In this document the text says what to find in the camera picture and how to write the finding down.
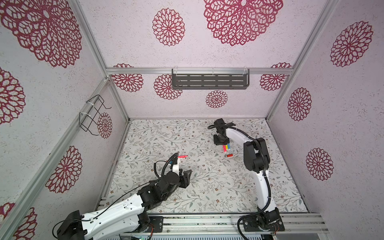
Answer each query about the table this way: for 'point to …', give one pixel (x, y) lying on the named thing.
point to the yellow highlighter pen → (227, 146)
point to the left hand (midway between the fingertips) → (187, 173)
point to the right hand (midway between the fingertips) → (219, 140)
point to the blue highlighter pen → (229, 146)
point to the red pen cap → (230, 155)
